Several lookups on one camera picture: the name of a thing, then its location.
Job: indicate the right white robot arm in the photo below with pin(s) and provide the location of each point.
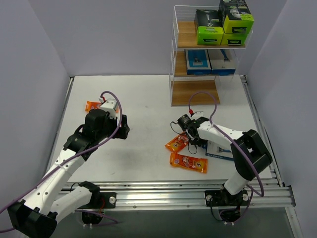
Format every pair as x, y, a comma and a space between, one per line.
250, 155

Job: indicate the aluminium mounting rail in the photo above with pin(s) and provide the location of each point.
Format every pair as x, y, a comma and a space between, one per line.
183, 195

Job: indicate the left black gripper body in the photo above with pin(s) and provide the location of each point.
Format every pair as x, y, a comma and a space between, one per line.
124, 126

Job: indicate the blue white razor box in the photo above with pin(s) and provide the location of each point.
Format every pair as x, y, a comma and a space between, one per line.
197, 62

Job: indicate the orange razor bag lower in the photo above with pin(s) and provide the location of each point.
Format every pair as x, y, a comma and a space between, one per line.
189, 163

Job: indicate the black green razor pack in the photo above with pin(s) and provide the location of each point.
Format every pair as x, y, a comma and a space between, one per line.
208, 27

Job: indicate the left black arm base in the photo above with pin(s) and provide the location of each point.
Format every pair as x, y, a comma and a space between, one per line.
107, 200

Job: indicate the orange razor bag far left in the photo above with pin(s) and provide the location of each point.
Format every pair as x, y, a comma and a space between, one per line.
92, 105

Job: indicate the tall green black razor box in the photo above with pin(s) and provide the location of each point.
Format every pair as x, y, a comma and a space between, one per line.
233, 39

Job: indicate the orange razor bag upper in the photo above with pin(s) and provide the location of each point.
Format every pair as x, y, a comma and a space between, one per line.
178, 143

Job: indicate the small black green razor box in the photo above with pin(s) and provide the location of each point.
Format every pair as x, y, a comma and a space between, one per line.
236, 16

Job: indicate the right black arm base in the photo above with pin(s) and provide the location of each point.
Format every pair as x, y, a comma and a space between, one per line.
222, 198

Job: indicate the grey box blue razor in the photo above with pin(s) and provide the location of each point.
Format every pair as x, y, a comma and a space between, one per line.
215, 151
222, 62

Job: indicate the orange razor bag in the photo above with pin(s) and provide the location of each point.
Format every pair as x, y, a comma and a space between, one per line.
189, 163
92, 105
178, 143

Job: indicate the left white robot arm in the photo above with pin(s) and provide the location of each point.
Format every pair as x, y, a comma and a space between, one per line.
37, 213

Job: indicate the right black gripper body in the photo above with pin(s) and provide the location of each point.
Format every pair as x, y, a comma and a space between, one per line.
195, 140

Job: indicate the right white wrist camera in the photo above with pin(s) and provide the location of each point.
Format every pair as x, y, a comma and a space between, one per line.
196, 114

